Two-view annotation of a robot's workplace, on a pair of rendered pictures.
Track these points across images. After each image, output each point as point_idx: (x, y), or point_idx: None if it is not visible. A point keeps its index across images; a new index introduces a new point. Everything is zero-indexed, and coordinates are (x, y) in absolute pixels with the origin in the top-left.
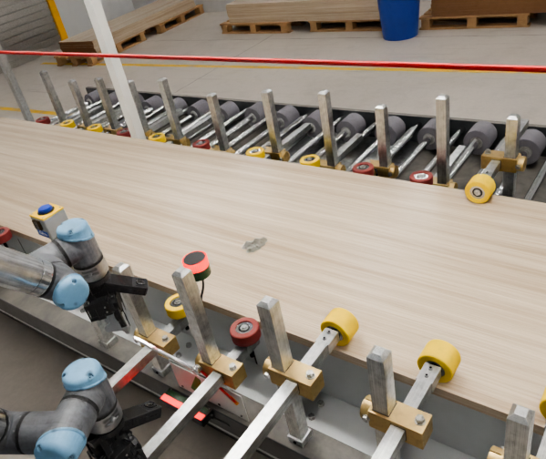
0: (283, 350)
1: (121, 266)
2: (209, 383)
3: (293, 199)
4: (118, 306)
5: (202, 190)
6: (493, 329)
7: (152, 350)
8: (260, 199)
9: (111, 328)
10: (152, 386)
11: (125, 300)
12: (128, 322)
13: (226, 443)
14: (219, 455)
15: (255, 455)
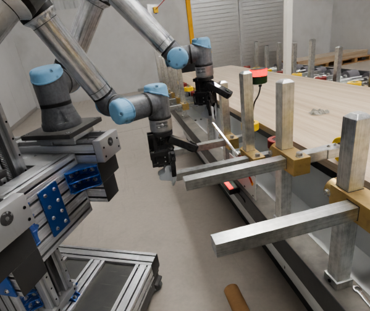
0: (286, 130)
1: (222, 81)
2: (238, 159)
3: (364, 101)
4: (210, 99)
5: (304, 91)
6: None
7: (222, 140)
8: (340, 98)
9: (204, 115)
10: None
11: (219, 107)
12: (215, 117)
13: (257, 247)
14: (250, 251)
15: (270, 263)
